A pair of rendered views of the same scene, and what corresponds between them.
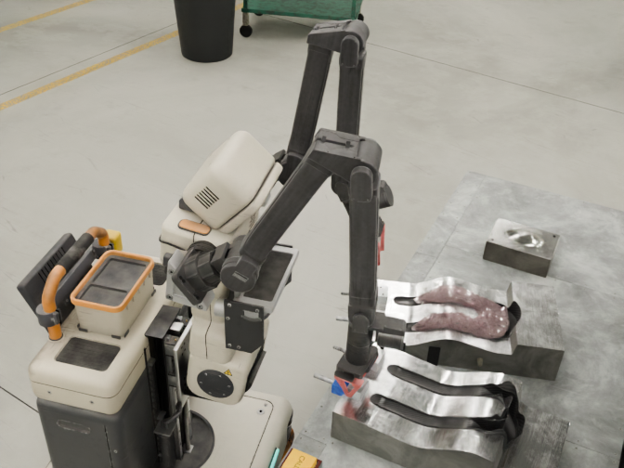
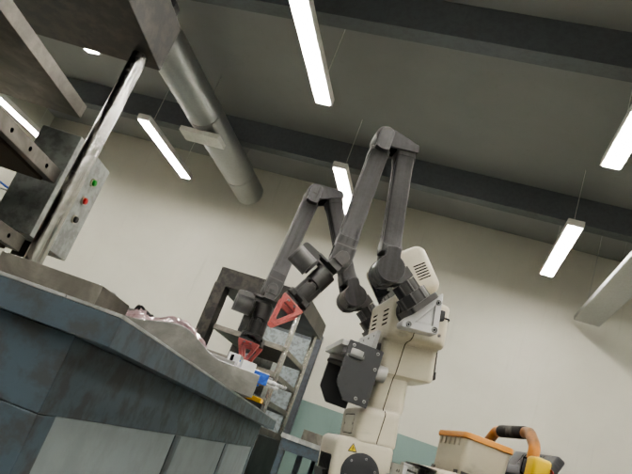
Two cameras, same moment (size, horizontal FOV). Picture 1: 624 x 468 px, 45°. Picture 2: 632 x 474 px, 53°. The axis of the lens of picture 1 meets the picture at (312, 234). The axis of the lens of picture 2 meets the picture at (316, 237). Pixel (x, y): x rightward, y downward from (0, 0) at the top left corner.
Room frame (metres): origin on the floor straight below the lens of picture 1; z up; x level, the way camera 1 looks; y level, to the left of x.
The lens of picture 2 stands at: (3.18, -0.61, 0.73)
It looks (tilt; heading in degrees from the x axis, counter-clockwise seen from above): 18 degrees up; 164
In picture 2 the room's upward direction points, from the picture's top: 21 degrees clockwise
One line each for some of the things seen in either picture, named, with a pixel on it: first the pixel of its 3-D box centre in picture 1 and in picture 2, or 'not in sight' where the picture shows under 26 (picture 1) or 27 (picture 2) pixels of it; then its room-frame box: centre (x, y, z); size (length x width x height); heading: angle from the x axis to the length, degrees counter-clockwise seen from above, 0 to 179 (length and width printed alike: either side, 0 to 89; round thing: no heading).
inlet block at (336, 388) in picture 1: (339, 383); not in sight; (1.26, -0.08, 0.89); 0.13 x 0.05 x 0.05; 66
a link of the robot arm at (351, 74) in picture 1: (348, 115); (361, 199); (1.65, -0.08, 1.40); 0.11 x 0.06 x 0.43; 168
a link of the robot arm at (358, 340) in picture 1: (363, 331); (260, 311); (1.24, -0.12, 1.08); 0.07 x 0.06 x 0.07; 81
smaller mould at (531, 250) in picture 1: (521, 246); (60, 296); (1.93, -0.66, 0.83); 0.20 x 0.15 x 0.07; 65
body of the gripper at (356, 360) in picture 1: (357, 350); (256, 330); (1.24, -0.12, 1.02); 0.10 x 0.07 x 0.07; 156
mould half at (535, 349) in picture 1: (461, 319); (159, 340); (1.55, -0.42, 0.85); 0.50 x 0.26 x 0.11; 83
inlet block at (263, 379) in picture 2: (364, 295); (262, 379); (1.63, -0.16, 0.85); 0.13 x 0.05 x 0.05; 83
